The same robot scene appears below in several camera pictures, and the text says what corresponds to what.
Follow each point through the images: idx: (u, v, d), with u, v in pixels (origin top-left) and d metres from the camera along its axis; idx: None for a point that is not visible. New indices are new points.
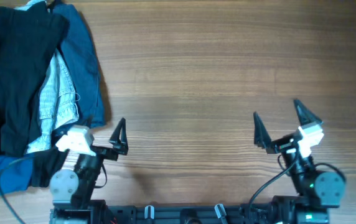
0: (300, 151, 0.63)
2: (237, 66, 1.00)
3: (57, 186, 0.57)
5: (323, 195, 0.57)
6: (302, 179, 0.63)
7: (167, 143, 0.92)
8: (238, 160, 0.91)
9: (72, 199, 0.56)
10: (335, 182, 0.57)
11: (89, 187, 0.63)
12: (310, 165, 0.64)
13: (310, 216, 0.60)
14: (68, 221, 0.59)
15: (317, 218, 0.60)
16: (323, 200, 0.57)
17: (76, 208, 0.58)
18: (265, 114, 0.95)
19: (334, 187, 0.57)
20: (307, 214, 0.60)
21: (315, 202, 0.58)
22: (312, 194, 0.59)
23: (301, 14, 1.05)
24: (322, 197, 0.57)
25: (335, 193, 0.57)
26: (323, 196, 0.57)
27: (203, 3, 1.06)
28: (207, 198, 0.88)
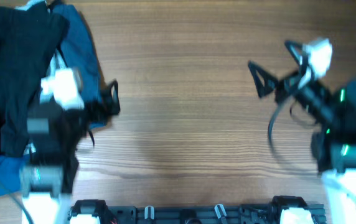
0: (316, 68, 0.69)
2: (236, 67, 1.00)
3: (32, 124, 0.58)
5: None
6: (328, 115, 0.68)
7: (168, 144, 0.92)
8: (238, 160, 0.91)
9: (51, 130, 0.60)
10: None
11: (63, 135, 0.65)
12: (335, 94, 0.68)
13: (345, 152, 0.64)
14: (37, 171, 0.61)
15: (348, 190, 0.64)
16: (352, 122, 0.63)
17: (50, 140, 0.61)
18: (265, 114, 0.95)
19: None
20: (343, 150, 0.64)
21: (349, 125, 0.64)
22: (346, 122, 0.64)
23: (300, 14, 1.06)
24: (355, 121, 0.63)
25: None
26: (355, 121, 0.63)
27: (203, 4, 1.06)
28: (207, 198, 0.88)
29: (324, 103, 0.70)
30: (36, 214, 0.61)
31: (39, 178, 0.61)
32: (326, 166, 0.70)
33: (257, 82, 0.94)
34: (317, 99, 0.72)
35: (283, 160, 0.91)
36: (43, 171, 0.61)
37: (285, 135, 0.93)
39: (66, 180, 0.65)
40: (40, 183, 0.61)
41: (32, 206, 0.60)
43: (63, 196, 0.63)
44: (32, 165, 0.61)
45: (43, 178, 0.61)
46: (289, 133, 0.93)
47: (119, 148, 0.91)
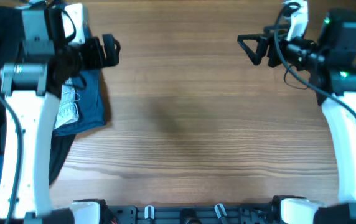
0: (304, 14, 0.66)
2: (237, 66, 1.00)
3: (30, 27, 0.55)
5: (345, 48, 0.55)
6: (321, 58, 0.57)
7: (168, 143, 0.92)
8: (238, 160, 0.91)
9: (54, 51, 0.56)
10: (353, 25, 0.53)
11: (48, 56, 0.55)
12: (323, 32, 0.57)
13: (345, 75, 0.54)
14: (21, 66, 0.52)
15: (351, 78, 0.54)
16: (349, 34, 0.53)
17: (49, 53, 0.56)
18: (265, 114, 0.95)
19: (352, 43, 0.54)
20: (342, 73, 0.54)
21: (343, 51, 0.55)
22: (328, 62, 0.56)
23: None
24: (353, 34, 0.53)
25: None
26: (346, 34, 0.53)
27: (203, 3, 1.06)
28: (207, 198, 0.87)
29: (322, 55, 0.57)
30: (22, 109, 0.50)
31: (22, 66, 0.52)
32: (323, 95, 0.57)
33: (249, 55, 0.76)
34: (304, 51, 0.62)
35: (284, 160, 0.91)
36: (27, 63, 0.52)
37: (285, 135, 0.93)
39: (53, 79, 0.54)
40: (25, 79, 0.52)
41: (20, 97, 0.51)
43: (49, 94, 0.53)
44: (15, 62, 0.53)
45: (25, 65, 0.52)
46: (289, 132, 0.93)
47: (118, 147, 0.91)
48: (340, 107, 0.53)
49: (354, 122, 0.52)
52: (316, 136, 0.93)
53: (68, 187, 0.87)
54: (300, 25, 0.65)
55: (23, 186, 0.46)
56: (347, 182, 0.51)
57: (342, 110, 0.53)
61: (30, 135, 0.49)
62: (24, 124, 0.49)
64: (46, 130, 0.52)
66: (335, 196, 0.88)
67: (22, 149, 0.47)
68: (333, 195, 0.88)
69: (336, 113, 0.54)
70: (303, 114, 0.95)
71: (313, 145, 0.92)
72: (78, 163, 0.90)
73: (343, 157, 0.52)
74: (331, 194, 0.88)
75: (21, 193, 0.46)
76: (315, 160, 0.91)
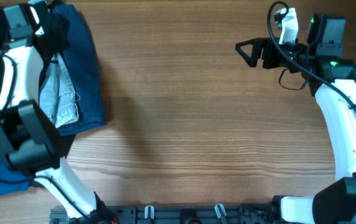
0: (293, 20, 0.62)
2: (237, 66, 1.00)
3: (14, 20, 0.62)
5: (332, 43, 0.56)
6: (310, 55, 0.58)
7: (167, 143, 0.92)
8: (238, 160, 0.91)
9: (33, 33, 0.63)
10: (337, 21, 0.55)
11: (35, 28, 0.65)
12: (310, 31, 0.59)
13: (334, 64, 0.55)
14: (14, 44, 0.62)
15: (339, 67, 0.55)
16: (334, 30, 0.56)
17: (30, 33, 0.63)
18: (265, 114, 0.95)
19: (338, 38, 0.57)
20: (332, 62, 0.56)
21: (329, 46, 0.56)
22: (318, 55, 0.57)
23: (300, 13, 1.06)
24: (337, 30, 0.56)
25: (340, 30, 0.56)
26: (331, 30, 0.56)
27: (203, 4, 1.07)
28: (207, 198, 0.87)
29: (311, 54, 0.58)
30: (16, 54, 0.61)
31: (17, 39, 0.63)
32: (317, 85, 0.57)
33: (246, 58, 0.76)
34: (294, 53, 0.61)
35: (284, 160, 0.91)
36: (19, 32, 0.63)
37: (285, 135, 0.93)
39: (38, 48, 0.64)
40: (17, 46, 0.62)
41: (15, 50, 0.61)
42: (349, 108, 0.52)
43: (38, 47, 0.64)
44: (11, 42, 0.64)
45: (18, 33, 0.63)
46: (289, 133, 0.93)
47: (118, 147, 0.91)
48: (331, 91, 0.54)
49: (345, 104, 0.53)
52: (316, 137, 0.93)
53: None
54: (290, 30, 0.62)
55: (18, 92, 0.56)
56: (343, 162, 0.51)
57: (333, 93, 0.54)
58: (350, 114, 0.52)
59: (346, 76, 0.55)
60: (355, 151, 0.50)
61: (22, 69, 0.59)
62: (17, 58, 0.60)
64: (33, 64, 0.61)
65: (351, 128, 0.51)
66: None
67: (16, 77, 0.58)
68: None
69: (327, 97, 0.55)
70: (303, 114, 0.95)
71: (313, 145, 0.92)
72: (77, 163, 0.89)
73: (338, 140, 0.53)
74: None
75: (15, 96, 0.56)
76: (315, 160, 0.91)
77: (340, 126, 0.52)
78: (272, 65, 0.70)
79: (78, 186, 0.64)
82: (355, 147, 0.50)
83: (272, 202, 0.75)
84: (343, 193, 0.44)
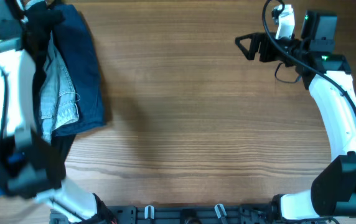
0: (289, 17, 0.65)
2: (237, 66, 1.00)
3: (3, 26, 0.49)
5: (323, 39, 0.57)
6: (304, 50, 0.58)
7: (168, 143, 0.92)
8: (238, 160, 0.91)
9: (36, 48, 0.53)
10: (329, 18, 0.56)
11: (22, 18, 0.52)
12: (304, 28, 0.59)
13: (325, 58, 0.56)
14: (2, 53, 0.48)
15: (330, 62, 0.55)
16: (326, 26, 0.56)
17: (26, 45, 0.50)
18: (265, 114, 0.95)
19: (330, 35, 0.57)
20: (322, 56, 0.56)
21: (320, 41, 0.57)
22: (311, 51, 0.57)
23: (300, 14, 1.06)
24: (328, 27, 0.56)
25: (332, 27, 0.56)
26: (323, 26, 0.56)
27: (203, 4, 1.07)
28: (207, 198, 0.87)
29: (305, 50, 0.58)
30: (2, 61, 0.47)
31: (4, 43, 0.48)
32: (310, 78, 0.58)
33: (243, 51, 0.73)
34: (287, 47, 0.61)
35: (284, 160, 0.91)
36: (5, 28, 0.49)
37: (284, 135, 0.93)
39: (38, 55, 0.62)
40: (5, 49, 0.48)
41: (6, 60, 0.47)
42: (340, 95, 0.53)
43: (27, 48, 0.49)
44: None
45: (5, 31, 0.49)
46: (289, 133, 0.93)
47: (119, 147, 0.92)
48: (322, 79, 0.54)
49: (337, 92, 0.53)
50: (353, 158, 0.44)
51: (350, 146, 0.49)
52: (316, 136, 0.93)
53: None
54: (286, 26, 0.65)
55: (12, 112, 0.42)
56: (338, 144, 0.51)
57: (325, 82, 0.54)
58: (342, 101, 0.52)
59: (337, 68, 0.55)
60: (348, 132, 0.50)
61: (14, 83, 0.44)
62: (7, 69, 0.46)
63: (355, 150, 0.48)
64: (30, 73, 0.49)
65: (343, 114, 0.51)
66: None
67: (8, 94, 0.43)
68: None
69: (320, 88, 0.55)
70: (303, 114, 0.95)
71: (313, 145, 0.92)
72: (78, 163, 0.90)
73: (332, 128, 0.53)
74: None
75: (9, 122, 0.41)
76: (315, 160, 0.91)
77: (333, 112, 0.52)
78: (269, 58, 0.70)
79: (79, 197, 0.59)
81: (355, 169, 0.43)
82: (348, 129, 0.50)
83: (272, 203, 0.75)
84: (340, 173, 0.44)
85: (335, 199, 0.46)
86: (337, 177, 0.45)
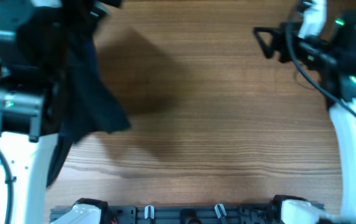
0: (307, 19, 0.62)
2: (237, 66, 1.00)
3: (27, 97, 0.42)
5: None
6: (332, 60, 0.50)
7: (168, 143, 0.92)
8: (239, 160, 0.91)
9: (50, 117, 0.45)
10: None
11: (38, 56, 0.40)
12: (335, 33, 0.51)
13: None
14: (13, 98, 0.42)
15: None
16: None
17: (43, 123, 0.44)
18: (265, 114, 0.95)
19: None
20: (353, 79, 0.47)
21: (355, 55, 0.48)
22: (338, 66, 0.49)
23: None
24: None
25: None
26: None
27: (203, 3, 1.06)
28: (207, 198, 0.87)
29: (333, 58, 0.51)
30: (12, 155, 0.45)
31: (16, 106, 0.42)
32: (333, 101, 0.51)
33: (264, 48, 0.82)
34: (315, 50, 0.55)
35: (284, 160, 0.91)
36: (22, 95, 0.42)
37: (284, 135, 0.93)
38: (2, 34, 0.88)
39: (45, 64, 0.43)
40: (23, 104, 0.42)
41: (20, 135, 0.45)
42: None
43: (44, 135, 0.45)
44: (7, 87, 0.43)
45: (17, 103, 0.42)
46: (289, 133, 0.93)
47: (118, 147, 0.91)
48: (348, 114, 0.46)
49: None
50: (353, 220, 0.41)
51: None
52: (316, 136, 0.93)
53: (68, 186, 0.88)
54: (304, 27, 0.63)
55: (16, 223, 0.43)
56: (351, 191, 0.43)
57: (351, 117, 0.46)
58: None
59: None
60: None
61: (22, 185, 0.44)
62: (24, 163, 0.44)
63: None
64: (45, 170, 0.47)
65: None
66: (335, 196, 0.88)
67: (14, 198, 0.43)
68: (333, 195, 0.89)
69: (343, 119, 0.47)
70: (304, 114, 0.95)
71: (313, 145, 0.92)
72: (78, 163, 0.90)
73: (345, 168, 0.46)
74: (330, 194, 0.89)
75: None
76: (315, 160, 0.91)
77: (351, 156, 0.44)
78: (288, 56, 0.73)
79: None
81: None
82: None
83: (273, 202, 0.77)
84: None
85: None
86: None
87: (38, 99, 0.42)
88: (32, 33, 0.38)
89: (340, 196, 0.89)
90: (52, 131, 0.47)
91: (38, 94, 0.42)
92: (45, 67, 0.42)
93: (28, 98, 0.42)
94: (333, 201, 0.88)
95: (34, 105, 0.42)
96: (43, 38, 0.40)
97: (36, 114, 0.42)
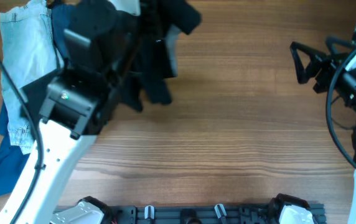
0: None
2: (236, 66, 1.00)
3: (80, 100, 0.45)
5: None
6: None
7: (168, 143, 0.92)
8: (238, 160, 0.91)
9: (94, 123, 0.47)
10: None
11: (103, 63, 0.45)
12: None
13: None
14: (68, 93, 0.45)
15: None
16: None
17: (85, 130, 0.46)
18: (265, 114, 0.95)
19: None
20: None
21: None
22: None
23: (302, 14, 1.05)
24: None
25: None
26: None
27: (203, 4, 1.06)
28: (207, 198, 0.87)
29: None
30: (49, 143, 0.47)
31: (67, 99, 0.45)
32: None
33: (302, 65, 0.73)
34: None
35: (283, 160, 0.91)
36: (78, 94, 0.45)
37: (284, 135, 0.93)
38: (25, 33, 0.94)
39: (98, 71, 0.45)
40: (73, 104, 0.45)
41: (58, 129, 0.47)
42: None
43: (86, 135, 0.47)
44: (67, 81, 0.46)
45: (71, 99, 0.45)
46: (289, 132, 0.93)
47: (119, 147, 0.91)
48: None
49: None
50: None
51: None
52: (316, 136, 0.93)
53: (68, 186, 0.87)
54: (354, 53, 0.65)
55: (31, 206, 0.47)
56: None
57: None
58: None
59: None
60: None
61: (47, 177, 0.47)
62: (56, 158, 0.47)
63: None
64: (67, 171, 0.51)
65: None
66: (335, 196, 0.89)
67: (35, 185, 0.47)
68: (333, 195, 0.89)
69: None
70: (303, 114, 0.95)
71: (313, 145, 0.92)
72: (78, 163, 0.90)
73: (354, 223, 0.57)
74: (330, 194, 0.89)
75: (24, 214, 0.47)
76: (315, 160, 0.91)
77: None
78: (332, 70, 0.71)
79: None
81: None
82: None
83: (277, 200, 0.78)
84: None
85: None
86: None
87: (93, 101, 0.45)
88: (106, 44, 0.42)
89: (340, 196, 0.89)
90: (93, 132, 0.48)
91: (93, 98, 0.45)
92: (107, 71, 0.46)
93: (83, 98, 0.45)
94: (334, 201, 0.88)
95: (86, 106, 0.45)
96: (111, 48, 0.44)
97: (86, 114, 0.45)
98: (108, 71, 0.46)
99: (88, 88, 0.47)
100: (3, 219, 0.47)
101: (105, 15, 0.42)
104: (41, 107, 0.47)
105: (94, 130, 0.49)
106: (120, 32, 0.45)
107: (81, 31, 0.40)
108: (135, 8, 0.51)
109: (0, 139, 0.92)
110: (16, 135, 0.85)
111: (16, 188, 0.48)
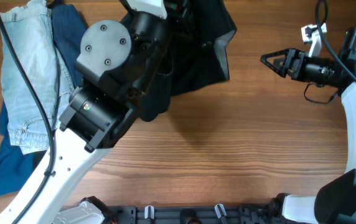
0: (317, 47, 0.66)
2: (236, 66, 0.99)
3: (102, 115, 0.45)
5: None
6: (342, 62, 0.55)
7: (168, 143, 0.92)
8: (238, 160, 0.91)
9: (107, 140, 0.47)
10: None
11: (119, 86, 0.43)
12: (343, 43, 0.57)
13: None
14: (91, 105, 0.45)
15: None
16: None
17: (99, 145, 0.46)
18: (265, 114, 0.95)
19: None
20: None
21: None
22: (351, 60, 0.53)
23: (302, 14, 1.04)
24: None
25: None
26: None
27: None
28: (207, 198, 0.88)
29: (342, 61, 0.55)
30: (62, 150, 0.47)
31: (90, 111, 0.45)
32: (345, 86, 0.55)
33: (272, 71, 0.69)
34: (323, 68, 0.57)
35: (284, 160, 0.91)
36: (99, 108, 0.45)
37: (284, 135, 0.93)
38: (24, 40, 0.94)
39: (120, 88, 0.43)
40: (94, 117, 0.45)
41: (73, 138, 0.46)
42: None
43: (101, 149, 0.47)
44: (90, 93, 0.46)
45: (93, 111, 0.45)
46: (289, 133, 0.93)
47: (119, 147, 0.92)
48: None
49: None
50: None
51: None
52: (316, 137, 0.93)
53: None
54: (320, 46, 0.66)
55: (33, 211, 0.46)
56: None
57: None
58: None
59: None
60: None
61: (56, 184, 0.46)
62: (68, 167, 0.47)
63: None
64: (76, 181, 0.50)
65: None
66: None
67: (42, 191, 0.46)
68: None
69: None
70: (303, 114, 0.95)
71: (313, 146, 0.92)
72: None
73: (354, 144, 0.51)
74: None
75: (26, 217, 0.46)
76: (315, 160, 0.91)
77: None
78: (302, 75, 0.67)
79: None
81: None
82: None
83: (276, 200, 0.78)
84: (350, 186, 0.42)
85: (336, 210, 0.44)
86: (345, 190, 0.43)
87: (112, 118, 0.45)
88: (117, 74, 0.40)
89: None
90: (108, 146, 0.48)
91: (114, 114, 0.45)
92: (126, 91, 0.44)
93: (103, 114, 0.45)
94: None
95: (105, 122, 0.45)
96: (127, 74, 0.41)
97: (104, 129, 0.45)
98: (129, 89, 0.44)
99: (110, 103, 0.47)
100: (5, 218, 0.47)
101: (117, 46, 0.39)
104: (61, 114, 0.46)
105: (107, 145, 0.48)
106: (140, 58, 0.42)
107: (92, 63, 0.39)
108: (161, 11, 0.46)
109: None
110: (16, 135, 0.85)
111: (23, 188, 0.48)
